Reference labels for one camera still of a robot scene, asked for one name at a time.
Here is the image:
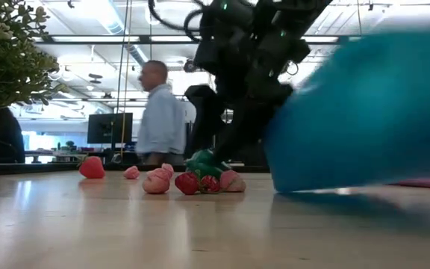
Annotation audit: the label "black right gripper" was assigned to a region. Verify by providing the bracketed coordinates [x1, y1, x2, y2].
[194, 25, 311, 162]

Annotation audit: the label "green toy bell pepper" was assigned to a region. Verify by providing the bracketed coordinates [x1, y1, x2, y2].
[184, 149, 233, 180]

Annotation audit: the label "red toy cherry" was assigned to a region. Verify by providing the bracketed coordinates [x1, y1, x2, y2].
[174, 171, 201, 196]
[199, 174, 222, 194]

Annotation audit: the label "teal plastic tupperware container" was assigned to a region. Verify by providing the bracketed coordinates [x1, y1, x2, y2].
[264, 28, 430, 194]

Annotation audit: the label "red toy strawberry green leaves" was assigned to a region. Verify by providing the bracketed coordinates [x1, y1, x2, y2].
[78, 155, 106, 179]

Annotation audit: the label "person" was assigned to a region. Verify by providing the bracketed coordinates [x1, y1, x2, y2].
[135, 59, 187, 166]
[0, 107, 26, 164]

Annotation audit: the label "black background monitor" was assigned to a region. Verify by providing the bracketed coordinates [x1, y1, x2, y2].
[87, 112, 134, 145]

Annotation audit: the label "purple flat container lid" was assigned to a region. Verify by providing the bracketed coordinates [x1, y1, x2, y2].
[386, 178, 430, 191]

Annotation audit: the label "white background desk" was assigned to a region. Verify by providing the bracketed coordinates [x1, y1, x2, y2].
[16, 149, 89, 164]

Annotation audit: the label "green artificial potted plant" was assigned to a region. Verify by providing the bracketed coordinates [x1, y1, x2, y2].
[0, 0, 69, 130]

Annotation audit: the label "black overhead frame beam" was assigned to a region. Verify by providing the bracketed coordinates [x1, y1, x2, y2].
[34, 34, 361, 46]

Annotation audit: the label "yellow hanging cable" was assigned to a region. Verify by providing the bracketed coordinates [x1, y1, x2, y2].
[119, 0, 132, 160]

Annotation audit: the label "black hanging cable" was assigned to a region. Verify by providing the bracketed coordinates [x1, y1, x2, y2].
[110, 0, 130, 161]

